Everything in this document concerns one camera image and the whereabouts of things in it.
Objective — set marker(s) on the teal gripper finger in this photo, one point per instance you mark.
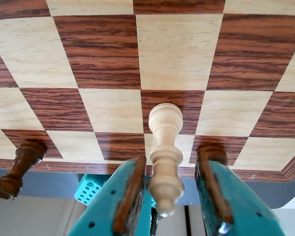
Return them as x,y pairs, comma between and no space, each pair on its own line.
108,211
236,211

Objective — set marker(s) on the dark grey table mat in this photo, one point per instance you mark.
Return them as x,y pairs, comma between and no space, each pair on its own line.
51,182

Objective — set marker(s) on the wooden folding chessboard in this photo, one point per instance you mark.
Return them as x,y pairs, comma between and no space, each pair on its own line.
100,49

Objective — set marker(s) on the dark wooden rook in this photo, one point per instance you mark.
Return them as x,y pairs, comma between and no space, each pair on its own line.
27,157

